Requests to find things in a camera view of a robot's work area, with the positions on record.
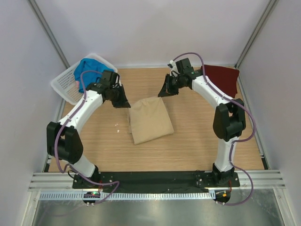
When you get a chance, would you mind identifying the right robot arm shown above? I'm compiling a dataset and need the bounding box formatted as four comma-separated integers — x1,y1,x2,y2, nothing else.
158,58,246,186

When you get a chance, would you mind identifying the beige t shirt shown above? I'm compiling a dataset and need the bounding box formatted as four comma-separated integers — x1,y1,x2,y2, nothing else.
128,97,174,145

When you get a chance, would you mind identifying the blue t shirt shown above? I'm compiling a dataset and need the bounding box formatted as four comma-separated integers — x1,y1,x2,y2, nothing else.
73,58,113,93

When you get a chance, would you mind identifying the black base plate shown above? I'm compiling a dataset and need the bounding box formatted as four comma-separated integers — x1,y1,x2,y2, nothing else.
72,171,240,193

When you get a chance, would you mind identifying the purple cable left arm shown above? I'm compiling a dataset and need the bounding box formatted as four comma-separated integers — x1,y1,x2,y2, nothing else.
54,70,120,208

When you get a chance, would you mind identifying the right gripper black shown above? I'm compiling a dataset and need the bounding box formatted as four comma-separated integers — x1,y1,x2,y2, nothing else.
158,74,184,98

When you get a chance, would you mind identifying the folded dark red shirt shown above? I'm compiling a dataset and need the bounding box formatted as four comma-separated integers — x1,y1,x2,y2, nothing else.
205,65,239,97

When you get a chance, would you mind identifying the white plastic basket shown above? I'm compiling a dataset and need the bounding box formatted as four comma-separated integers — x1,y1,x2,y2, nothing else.
51,53,118,105

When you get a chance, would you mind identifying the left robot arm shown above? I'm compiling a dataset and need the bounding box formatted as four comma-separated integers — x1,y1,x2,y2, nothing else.
47,70,130,188

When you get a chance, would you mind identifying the right aluminium frame post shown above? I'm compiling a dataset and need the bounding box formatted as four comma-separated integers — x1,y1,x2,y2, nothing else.
235,0,279,69

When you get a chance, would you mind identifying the slotted cable duct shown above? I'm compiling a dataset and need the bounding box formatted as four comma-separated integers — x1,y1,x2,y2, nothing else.
39,190,215,201

